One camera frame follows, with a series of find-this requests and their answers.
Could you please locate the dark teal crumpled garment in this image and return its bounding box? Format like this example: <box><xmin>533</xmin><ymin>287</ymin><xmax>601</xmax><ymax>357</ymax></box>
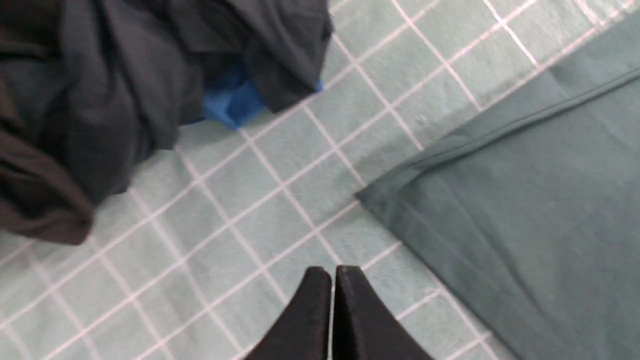
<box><xmin>1</xmin><ymin>0</ymin><xmax>333</xmax><ymax>203</ymax></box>

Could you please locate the green long-sleeved shirt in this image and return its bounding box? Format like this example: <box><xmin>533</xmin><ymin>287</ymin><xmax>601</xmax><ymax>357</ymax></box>
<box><xmin>355</xmin><ymin>11</ymin><xmax>640</xmax><ymax>360</ymax></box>

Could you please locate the blue crumpled garment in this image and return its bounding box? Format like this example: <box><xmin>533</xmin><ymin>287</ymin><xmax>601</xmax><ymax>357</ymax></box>
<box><xmin>182</xmin><ymin>60</ymin><xmax>324</xmax><ymax>131</ymax></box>

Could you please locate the dark brown crumpled garment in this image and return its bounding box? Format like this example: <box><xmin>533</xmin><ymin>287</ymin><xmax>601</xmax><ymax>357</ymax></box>
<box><xmin>0</xmin><ymin>0</ymin><xmax>95</xmax><ymax>246</ymax></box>

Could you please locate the green checkered tablecloth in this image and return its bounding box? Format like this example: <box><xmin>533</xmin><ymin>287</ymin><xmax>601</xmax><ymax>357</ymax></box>
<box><xmin>0</xmin><ymin>0</ymin><xmax>639</xmax><ymax>360</ymax></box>

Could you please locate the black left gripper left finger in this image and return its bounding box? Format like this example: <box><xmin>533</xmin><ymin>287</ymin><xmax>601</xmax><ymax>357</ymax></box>
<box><xmin>246</xmin><ymin>266</ymin><xmax>332</xmax><ymax>360</ymax></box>

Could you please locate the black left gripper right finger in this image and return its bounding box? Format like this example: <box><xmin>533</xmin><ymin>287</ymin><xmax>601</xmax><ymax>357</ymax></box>
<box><xmin>332</xmin><ymin>265</ymin><xmax>432</xmax><ymax>360</ymax></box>

